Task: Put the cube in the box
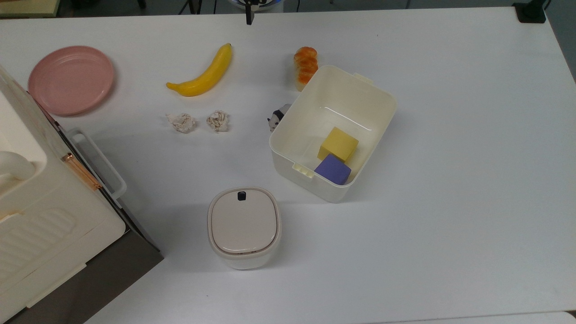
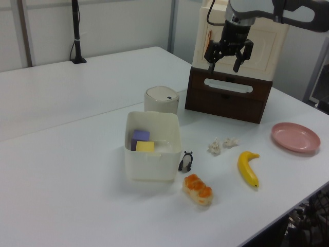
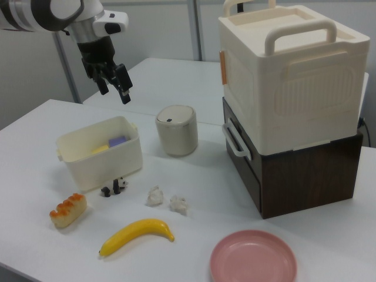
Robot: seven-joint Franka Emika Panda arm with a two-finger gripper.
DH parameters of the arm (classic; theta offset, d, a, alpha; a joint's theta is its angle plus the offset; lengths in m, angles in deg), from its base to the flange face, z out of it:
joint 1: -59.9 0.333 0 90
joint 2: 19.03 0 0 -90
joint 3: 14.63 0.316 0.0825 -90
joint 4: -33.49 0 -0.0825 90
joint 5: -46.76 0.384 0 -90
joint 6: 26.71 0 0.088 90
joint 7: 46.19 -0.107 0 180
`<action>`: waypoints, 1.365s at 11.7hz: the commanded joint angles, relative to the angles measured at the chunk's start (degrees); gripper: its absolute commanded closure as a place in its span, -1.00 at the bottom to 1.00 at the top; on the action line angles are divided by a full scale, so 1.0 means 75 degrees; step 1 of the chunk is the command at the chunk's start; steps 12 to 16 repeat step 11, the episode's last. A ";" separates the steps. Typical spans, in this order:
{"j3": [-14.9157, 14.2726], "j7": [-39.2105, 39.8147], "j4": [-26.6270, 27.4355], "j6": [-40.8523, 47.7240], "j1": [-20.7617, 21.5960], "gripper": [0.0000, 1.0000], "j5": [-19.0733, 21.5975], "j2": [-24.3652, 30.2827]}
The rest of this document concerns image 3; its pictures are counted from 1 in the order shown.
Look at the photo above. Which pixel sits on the yellow toy banana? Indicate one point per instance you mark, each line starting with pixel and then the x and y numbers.
pixel 138 230

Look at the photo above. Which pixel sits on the white plastic bin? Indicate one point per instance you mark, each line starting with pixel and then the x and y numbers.
pixel 100 170

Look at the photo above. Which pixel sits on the dark brown wooden drawer box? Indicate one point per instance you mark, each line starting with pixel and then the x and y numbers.
pixel 308 182

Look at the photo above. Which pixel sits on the crumpled paper ball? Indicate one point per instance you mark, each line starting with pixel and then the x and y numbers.
pixel 178 204
pixel 154 196

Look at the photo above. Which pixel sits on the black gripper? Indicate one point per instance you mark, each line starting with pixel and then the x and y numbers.
pixel 97 57

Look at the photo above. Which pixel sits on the panda toy figure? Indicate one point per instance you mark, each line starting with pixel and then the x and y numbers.
pixel 116 186

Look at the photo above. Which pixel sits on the small cream trash can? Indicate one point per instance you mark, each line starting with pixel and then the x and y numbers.
pixel 176 135

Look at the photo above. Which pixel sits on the cream plastic storage box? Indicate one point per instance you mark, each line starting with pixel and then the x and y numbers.
pixel 264 88

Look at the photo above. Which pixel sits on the pink plate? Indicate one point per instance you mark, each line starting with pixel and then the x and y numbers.
pixel 252 258

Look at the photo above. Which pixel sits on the purple cube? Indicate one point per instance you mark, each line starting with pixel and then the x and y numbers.
pixel 117 141

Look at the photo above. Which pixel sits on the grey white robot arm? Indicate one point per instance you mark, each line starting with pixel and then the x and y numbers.
pixel 29 14

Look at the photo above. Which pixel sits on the yellow cube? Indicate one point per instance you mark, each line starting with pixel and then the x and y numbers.
pixel 100 149

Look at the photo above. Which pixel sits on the toy bread with orange glaze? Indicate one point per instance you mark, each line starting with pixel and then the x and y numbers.
pixel 69 211

